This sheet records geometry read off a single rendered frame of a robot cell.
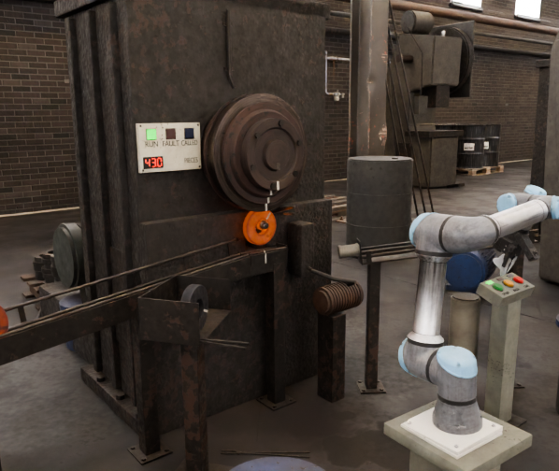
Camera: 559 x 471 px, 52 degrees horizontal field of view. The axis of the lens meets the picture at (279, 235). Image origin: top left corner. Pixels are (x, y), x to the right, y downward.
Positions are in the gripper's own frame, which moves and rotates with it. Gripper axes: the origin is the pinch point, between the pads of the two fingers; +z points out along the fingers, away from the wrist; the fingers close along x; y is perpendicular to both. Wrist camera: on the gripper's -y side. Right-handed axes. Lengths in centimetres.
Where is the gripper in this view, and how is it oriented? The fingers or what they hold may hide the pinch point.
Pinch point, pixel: (504, 273)
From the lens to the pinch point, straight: 236.0
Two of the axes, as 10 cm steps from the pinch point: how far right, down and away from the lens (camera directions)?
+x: -7.8, 1.4, -6.1
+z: -2.1, 8.6, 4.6
